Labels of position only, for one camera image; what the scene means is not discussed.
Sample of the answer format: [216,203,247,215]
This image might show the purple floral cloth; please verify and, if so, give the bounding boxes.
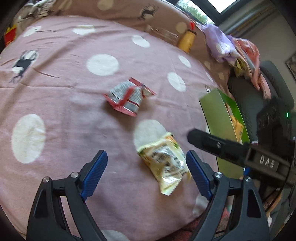
[202,24,239,66]

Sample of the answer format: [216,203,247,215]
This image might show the dark grey sofa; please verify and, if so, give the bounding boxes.
[227,61,295,142]

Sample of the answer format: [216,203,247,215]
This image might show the green white cardboard box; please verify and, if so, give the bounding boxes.
[199,88,250,179]

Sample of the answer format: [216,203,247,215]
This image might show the pink polka dot sheet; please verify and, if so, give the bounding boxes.
[1,16,217,240]

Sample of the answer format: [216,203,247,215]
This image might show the red fries box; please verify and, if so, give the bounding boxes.
[4,25,16,47]

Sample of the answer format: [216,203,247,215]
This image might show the black framed window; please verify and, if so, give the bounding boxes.
[167,1,250,25]

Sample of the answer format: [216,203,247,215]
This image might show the yellow bear bottle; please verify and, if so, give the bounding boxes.
[177,22,197,53]

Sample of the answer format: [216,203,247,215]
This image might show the brown polka dot bolster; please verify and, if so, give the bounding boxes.
[52,0,231,94]

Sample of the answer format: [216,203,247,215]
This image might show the clear plastic bottle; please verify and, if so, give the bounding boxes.
[144,25,178,45]

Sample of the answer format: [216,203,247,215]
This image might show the yellow patterned cloth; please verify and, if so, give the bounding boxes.
[233,58,250,78]

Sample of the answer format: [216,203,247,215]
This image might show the striped white cloth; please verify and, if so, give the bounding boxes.
[14,0,56,23]

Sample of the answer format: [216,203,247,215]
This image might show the pale green snack bag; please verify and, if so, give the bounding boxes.
[137,132,191,196]

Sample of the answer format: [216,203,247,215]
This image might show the red snack packet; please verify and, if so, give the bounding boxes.
[103,78,156,117]

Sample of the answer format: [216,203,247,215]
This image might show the orange-yellow bread packet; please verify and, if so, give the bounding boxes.
[225,103,244,144]

